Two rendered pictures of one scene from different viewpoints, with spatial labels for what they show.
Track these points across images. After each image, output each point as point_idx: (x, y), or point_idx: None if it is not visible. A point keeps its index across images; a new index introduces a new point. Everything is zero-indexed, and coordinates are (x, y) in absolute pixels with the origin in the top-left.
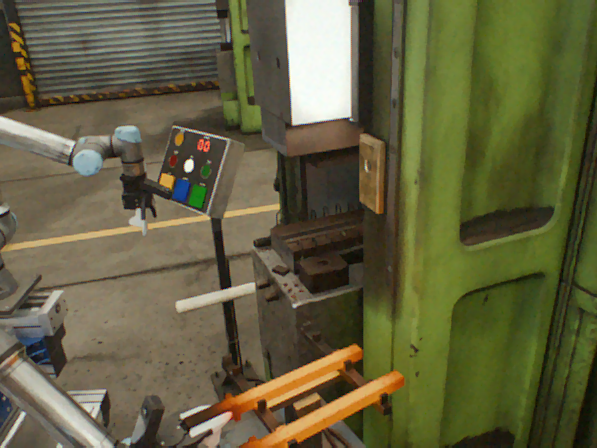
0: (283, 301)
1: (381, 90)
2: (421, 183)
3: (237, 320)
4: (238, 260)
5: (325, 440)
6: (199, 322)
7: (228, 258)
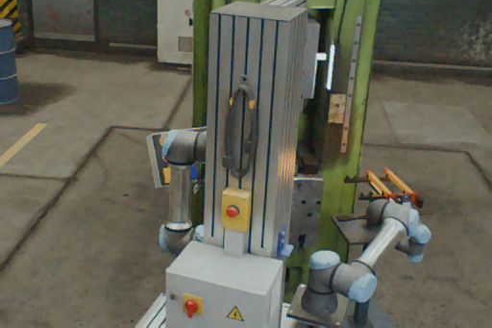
0: (308, 185)
1: (343, 75)
2: (367, 103)
3: (101, 301)
4: (0, 282)
5: (362, 219)
6: (82, 322)
7: None
